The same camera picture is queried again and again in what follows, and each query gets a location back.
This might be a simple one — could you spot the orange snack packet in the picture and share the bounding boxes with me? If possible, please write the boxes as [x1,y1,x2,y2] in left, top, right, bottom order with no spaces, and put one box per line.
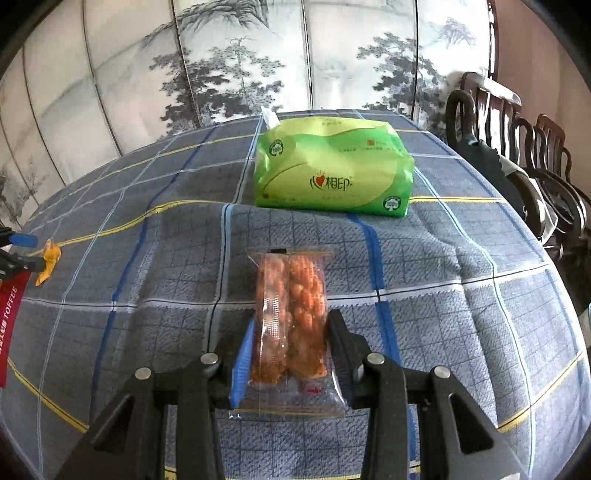
[35,239,61,287]

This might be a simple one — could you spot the clear peanut snack bag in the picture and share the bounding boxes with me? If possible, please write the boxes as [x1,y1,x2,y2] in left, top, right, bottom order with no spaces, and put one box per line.
[229,249,346,417]

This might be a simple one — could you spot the red gold toffee tin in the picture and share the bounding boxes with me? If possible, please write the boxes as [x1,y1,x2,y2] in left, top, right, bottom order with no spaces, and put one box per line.
[0,271,30,389]

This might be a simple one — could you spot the plaid blue tablecloth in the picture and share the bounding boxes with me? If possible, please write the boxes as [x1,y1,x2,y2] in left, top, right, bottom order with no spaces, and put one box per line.
[1,115,590,479]

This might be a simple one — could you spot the painted folding screen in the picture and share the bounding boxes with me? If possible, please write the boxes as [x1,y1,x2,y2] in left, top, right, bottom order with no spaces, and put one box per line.
[1,0,496,228]

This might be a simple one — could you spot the dark wooden chair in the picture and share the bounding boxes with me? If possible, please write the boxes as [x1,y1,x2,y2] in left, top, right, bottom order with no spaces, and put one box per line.
[445,72,590,260]

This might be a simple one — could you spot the green tissue pack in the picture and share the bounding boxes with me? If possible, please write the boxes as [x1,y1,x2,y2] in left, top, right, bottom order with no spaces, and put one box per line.
[253,108,415,218]

